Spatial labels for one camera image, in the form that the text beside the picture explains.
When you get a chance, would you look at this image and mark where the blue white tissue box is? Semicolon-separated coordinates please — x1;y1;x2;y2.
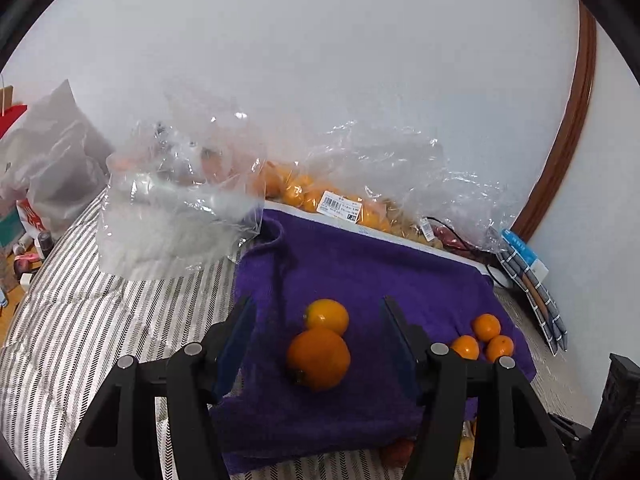
501;229;549;282

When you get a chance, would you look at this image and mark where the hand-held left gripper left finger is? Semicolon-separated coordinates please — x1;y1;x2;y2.
57;295;257;480

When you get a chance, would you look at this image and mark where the crumpled clear plastic bag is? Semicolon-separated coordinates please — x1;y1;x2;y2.
440;170;522;257

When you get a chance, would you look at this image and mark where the red white packet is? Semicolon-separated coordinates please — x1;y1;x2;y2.
15;199;51;241

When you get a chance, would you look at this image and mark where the black cable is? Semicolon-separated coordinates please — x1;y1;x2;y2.
429;217;503;288

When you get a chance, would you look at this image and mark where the small red fruit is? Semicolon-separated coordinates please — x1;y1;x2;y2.
381;438;416;469

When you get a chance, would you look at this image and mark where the brown wooden door frame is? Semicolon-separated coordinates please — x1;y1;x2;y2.
515;0;599;242

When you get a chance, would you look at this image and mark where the white plastic bag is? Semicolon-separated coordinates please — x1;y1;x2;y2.
0;79;114;233

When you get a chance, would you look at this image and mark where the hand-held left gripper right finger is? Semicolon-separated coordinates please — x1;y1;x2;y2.
382;296;576;480

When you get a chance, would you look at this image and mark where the small orange tangerine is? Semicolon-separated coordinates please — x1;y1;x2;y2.
486;335;515;364
451;335;481;361
472;313;502;343

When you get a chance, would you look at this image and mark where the empty clear plastic bag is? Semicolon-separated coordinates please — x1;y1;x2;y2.
97;80;269;282

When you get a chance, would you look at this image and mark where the clear bag of oranges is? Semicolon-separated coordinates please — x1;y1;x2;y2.
260;157;401;235

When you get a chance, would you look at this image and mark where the clear bag of brown fruit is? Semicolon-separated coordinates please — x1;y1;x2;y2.
305;119;453;252

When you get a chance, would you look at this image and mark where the striped quilt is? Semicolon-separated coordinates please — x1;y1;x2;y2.
0;185;601;480

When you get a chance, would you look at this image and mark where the red paper bag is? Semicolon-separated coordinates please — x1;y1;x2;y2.
0;76;27;138

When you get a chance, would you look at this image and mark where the orange persimmon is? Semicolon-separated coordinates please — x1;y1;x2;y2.
303;298;350;336
286;327;352;393

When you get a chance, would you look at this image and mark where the purple towel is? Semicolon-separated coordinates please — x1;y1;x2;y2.
207;208;538;476

